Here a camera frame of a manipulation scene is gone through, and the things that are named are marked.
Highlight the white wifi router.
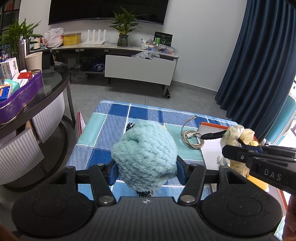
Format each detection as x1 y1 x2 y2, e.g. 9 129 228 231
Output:
83 29 107 45

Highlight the green plant on table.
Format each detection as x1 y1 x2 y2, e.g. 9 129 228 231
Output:
1 19 43 57

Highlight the red white book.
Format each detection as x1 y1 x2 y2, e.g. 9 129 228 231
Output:
75 111 86 138

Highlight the steel thermos bottle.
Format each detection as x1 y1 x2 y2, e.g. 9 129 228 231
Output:
17 39 30 70

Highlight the black green sign box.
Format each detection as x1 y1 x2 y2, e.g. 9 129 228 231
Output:
154 32 173 47

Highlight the white plastic bag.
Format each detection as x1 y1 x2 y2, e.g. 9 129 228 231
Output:
43 28 64 48

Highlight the purple tray box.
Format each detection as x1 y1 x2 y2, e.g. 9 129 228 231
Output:
1 69 43 125

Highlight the white paper cup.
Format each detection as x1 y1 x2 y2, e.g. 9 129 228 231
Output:
25 52 43 70

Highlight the blue checked tablecloth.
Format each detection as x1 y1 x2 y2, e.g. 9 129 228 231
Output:
66 99 239 202

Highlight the light blue knitted hat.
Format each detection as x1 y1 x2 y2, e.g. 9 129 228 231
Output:
111 120 178 197

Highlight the teal suitcase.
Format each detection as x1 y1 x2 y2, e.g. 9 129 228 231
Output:
266 94 295 145

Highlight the right hand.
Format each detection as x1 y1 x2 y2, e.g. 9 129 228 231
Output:
282 195 296 240

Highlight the cream scrunchie with black band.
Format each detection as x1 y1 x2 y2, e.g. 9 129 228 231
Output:
217 125 258 178

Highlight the potted plant in vase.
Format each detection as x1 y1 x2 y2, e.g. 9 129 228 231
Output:
109 6 142 47

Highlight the beige coiled usb cable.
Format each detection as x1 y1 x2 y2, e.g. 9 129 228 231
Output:
181 115 205 150

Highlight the orange white tray box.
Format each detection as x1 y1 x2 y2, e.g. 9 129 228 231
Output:
197 121 289 217

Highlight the black television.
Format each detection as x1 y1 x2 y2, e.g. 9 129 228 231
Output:
48 0 169 25

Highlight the round glass side table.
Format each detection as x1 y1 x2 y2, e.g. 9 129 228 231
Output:
1 62 76 192

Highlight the yellow box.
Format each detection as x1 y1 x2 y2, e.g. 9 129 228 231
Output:
63 33 81 46

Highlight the white tv cabinet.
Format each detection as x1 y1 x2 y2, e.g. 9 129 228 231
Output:
52 44 179 98

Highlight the dark blue curtain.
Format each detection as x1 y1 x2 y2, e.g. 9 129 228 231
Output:
215 1 295 140

